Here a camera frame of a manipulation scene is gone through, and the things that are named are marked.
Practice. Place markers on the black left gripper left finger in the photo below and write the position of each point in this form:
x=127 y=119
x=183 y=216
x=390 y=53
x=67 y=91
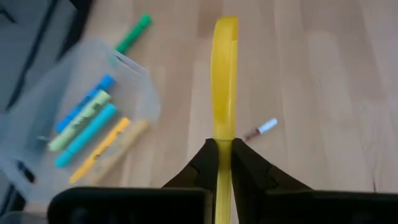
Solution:
x=202 y=177

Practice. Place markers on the light green Sharpie highlighter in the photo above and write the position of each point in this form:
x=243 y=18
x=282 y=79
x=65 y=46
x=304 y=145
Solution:
x=79 y=123

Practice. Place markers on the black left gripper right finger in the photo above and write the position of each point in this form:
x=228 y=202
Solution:
x=255 y=180

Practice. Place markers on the teal highlighter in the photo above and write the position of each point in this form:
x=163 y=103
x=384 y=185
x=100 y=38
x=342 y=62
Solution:
x=87 y=135

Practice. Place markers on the blue Sharpie highlighter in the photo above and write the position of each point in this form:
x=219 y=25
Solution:
x=84 y=102

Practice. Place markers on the brown Expo marker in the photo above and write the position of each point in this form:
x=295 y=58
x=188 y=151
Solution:
x=264 y=127

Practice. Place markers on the frosted plastic bin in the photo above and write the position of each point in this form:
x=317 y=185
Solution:
x=140 y=93

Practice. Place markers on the orange-yellow highlighter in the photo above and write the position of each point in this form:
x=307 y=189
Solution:
x=124 y=146
x=99 y=151

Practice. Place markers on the yellow thin marker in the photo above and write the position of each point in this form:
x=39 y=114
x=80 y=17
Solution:
x=224 y=77

